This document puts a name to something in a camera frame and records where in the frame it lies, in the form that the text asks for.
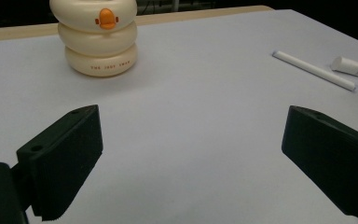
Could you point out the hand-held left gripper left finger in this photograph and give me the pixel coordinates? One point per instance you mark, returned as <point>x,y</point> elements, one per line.
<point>65,155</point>

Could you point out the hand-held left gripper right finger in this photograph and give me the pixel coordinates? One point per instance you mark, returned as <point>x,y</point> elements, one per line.
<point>332,158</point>

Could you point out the white pen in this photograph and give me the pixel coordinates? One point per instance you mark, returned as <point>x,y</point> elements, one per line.
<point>313,71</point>

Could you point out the short white tube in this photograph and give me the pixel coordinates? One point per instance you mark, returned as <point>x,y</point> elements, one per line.
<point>354,67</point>

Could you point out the cream ringed pen holder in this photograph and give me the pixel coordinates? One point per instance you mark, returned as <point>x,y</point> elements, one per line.
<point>87,40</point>

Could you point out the wooden table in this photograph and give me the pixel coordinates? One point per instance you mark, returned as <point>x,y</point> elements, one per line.
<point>12,32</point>

